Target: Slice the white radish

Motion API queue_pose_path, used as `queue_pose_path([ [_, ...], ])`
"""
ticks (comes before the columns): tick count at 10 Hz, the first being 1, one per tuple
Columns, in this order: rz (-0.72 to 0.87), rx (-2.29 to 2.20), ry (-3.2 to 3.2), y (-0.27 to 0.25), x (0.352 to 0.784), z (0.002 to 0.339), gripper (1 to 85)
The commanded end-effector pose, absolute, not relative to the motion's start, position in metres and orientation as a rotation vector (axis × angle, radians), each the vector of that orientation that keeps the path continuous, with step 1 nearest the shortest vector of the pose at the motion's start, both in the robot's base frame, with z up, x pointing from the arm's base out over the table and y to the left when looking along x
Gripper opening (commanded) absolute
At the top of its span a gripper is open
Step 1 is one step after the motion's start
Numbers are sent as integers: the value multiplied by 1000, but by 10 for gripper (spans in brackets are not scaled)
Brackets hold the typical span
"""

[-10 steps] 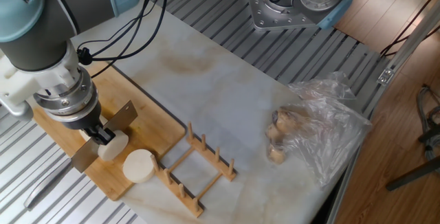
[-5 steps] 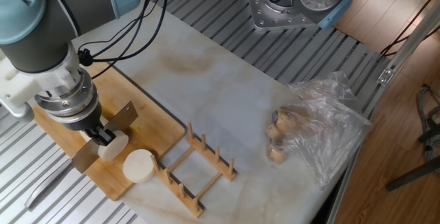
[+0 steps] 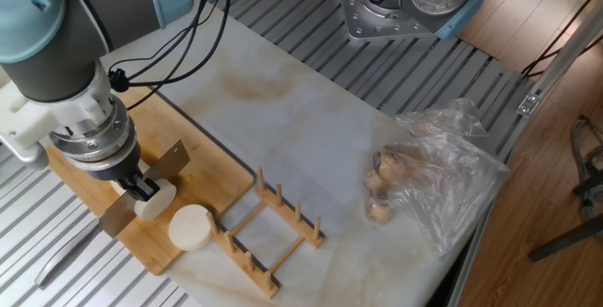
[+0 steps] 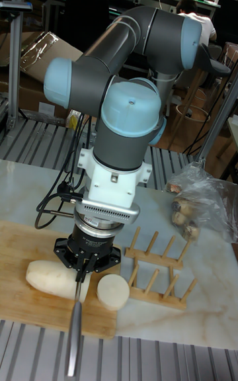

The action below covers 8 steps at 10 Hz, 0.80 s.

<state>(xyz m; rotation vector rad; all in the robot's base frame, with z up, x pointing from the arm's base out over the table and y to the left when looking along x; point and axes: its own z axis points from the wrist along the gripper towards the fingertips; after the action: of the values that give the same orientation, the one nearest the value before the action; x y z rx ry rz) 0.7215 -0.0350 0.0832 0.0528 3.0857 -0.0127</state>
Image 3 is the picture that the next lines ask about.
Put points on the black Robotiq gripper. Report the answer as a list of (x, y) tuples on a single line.
[(115, 169)]

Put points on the steel cleaver knife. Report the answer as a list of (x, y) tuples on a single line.
[(169, 163)]

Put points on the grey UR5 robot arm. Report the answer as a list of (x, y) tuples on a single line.
[(52, 76)]

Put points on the round white radish slice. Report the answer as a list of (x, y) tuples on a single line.
[(190, 227), (158, 201)]

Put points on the wooden cutting board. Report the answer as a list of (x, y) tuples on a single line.
[(212, 180)]

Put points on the wooden peg rack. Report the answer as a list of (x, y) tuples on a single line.
[(292, 215)]

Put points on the white marble slab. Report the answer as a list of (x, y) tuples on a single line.
[(306, 123)]

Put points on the clear plastic bag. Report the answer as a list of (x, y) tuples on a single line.
[(447, 189)]

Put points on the black stand leg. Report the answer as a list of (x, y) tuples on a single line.
[(565, 240)]

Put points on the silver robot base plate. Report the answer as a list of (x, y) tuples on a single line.
[(358, 15)]

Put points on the silver corner bracket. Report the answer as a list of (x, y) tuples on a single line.
[(528, 104)]

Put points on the aluminium frame rail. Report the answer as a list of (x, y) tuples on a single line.
[(565, 53)]

